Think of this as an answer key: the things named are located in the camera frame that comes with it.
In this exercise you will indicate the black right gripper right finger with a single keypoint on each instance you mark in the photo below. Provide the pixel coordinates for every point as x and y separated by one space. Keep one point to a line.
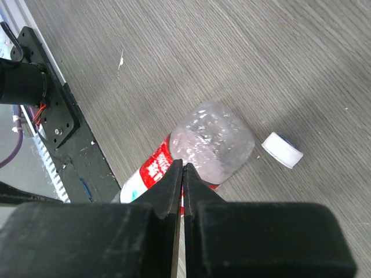
260 239

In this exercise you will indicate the clear bottle red label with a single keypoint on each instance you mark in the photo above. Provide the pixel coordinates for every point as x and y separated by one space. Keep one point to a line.
212 138

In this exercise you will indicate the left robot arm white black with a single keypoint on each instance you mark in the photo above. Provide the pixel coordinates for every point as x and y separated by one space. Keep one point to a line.
22 82

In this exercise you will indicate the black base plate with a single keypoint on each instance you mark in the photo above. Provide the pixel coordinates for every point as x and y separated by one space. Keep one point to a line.
79 161

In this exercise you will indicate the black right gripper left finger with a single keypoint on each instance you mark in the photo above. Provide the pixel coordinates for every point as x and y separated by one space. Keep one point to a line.
138 239

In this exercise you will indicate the white slotted cable duct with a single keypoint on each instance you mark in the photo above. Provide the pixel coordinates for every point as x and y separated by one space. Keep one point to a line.
38 135

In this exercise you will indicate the blue white bottle cap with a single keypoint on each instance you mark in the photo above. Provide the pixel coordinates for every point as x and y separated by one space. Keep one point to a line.
282 150

